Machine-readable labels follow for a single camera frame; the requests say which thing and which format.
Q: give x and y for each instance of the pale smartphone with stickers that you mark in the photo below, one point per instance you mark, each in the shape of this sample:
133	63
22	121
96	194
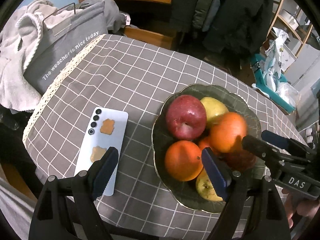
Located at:
105	132

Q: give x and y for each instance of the small tangerine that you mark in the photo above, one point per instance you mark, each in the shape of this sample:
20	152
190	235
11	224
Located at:
206	146

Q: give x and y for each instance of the wooden shelf rack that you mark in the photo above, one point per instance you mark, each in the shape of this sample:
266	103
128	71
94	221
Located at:
272	22

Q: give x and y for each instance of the grey checked tablecloth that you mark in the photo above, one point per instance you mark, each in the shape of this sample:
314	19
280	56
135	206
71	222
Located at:
125	80

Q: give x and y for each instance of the yellow-green mango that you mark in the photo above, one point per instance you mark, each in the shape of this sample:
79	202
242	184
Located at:
215	108
203	187

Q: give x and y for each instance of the dark grey hanging jacket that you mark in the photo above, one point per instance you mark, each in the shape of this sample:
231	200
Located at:
190	2

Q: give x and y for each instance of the crumpled grey garment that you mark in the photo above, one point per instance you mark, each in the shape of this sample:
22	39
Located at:
113	15

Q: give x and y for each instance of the red apple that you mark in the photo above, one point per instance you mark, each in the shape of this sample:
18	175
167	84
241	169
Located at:
186	116
240	161

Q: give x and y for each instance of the person's right hand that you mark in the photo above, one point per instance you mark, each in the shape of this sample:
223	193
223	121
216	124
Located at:
300	208

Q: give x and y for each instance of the dark green scalloped plate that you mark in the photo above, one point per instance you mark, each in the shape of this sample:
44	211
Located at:
160	135

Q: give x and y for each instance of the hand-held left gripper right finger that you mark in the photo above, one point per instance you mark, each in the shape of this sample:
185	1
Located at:
215	172

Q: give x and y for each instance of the black hooded coat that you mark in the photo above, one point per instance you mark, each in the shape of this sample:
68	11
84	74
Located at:
245	17

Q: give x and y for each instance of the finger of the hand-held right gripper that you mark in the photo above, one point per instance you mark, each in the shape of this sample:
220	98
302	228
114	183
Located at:
257	146
275	137

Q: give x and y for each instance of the white fleece cloth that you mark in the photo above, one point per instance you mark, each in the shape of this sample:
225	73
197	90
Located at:
15	75

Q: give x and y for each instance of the wooden drawer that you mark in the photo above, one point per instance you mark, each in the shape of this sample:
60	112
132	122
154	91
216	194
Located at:
150	38

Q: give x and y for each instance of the grey printed fabric bag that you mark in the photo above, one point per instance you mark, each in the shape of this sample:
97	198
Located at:
65	45

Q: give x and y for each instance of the teal plastic crate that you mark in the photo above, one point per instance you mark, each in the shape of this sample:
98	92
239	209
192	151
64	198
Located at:
260	72

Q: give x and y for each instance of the white printed carton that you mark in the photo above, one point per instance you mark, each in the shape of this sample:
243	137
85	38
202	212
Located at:
290	60

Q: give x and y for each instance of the clear plastic bag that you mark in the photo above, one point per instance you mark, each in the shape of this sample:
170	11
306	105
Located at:
287	95

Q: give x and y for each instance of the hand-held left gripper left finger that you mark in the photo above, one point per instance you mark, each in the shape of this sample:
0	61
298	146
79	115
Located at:
105	172

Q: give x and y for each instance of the large orange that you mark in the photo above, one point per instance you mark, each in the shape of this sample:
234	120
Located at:
182	161
226	132

